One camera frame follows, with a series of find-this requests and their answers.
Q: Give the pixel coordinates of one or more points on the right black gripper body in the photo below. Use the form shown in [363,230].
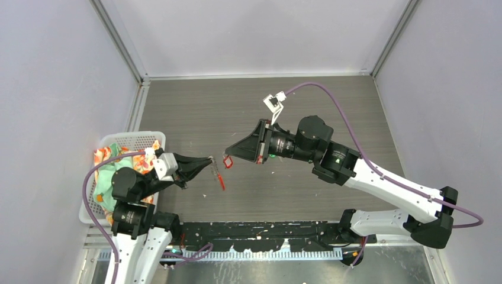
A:
[282,144]

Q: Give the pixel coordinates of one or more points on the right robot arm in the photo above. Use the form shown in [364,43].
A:
[415,215]

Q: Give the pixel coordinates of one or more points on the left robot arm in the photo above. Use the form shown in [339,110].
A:
[140,233]

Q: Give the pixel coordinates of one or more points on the colourful patterned cloth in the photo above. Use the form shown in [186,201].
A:
[102,194]

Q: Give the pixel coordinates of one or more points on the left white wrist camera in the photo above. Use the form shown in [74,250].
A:
[165,164]

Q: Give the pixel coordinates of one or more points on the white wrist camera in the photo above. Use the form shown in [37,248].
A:
[274,104]
[165,164]

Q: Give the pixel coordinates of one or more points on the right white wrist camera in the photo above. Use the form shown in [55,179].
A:
[274,104]

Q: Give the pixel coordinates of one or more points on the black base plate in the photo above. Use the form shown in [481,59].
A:
[302,236]

